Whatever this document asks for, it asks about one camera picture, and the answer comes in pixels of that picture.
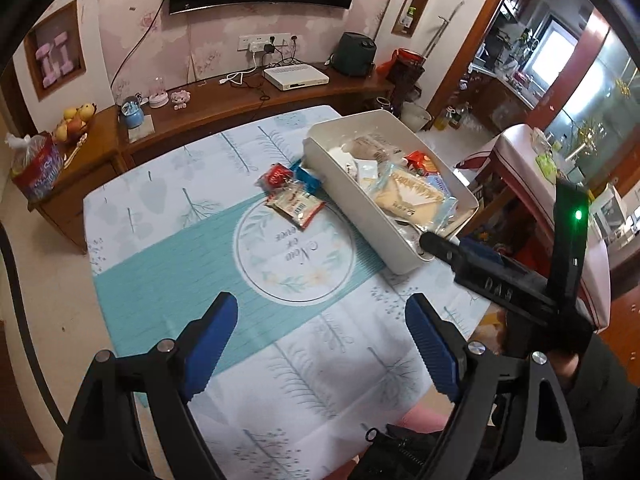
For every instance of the pink dumbbell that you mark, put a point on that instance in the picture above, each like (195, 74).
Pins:
(62, 54)
(47, 65)

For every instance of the glass sliding door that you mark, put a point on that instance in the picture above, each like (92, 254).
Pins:
(600, 85)

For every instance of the pink glass dome ornament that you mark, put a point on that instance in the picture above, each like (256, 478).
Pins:
(159, 94)

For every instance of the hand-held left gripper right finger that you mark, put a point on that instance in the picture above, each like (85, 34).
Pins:
(432, 350)

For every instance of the small blue snack packet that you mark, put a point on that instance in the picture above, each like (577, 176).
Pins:
(307, 180)

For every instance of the red patterned cloth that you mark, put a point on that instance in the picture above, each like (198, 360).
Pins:
(470, 165)

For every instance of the red bucket with plastic bag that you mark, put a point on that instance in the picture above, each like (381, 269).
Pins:
(37, 170)

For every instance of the dark glass bottle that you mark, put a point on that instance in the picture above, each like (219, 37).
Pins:
(455, 116)

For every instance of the wooden television cabinet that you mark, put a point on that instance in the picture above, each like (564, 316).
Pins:
(210, 105)

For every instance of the person's right forearm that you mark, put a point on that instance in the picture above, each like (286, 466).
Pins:
(605, 410)

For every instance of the large clear bread packet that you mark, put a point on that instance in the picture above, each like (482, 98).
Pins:
(410, 192)

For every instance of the white plastic bucket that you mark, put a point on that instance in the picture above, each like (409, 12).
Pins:
(416, 116)

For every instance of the red patterned gift bag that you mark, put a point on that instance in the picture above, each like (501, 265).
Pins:
(405, 72)

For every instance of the white plastic storage box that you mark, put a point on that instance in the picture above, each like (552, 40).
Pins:
(350, 195)

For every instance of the white square mat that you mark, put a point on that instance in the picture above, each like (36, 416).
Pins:
(145, 130)

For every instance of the small red snack packet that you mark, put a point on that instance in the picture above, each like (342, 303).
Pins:
(275, 177)

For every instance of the yellow oil bottle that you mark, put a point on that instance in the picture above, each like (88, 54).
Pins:
(442, 119)

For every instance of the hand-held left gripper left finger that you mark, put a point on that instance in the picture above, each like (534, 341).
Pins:
(215, 340)

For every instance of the person's pink trouser leg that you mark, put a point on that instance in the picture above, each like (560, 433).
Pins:
(422, 417)

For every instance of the white wall power outlet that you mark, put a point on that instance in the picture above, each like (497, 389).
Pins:
(252, 42)

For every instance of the white set-top box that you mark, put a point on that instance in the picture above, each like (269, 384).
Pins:
(295, 76)

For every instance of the blue red biscuit packet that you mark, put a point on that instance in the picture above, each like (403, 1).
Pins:
(425, 162)

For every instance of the green bottle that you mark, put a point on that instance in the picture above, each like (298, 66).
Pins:
(409, 17)

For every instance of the small white barcode packet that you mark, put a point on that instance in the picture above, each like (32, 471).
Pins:
(295, 205)

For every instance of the metal pole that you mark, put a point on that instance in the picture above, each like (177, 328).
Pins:
(440, 30)

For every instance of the pink toy figure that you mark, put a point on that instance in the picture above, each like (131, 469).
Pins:
(180, 101)

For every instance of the clear brown pastry packet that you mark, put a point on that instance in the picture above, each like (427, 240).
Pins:
(375, 145)

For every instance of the white red-edged wrapper packet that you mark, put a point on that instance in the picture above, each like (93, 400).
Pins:
(345, 159)

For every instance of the narrow wooden wall niche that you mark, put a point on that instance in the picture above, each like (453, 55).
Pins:
(425, 0)

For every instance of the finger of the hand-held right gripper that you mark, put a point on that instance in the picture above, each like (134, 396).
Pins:
(440, 250)
(480, 250)

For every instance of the bowl of fruit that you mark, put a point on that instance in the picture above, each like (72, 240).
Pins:
(75, 120)

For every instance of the dark green air fryer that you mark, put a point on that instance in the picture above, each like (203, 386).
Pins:
(352, 55)

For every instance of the blue snow globe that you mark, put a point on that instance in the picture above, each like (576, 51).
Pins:
(131, 114)

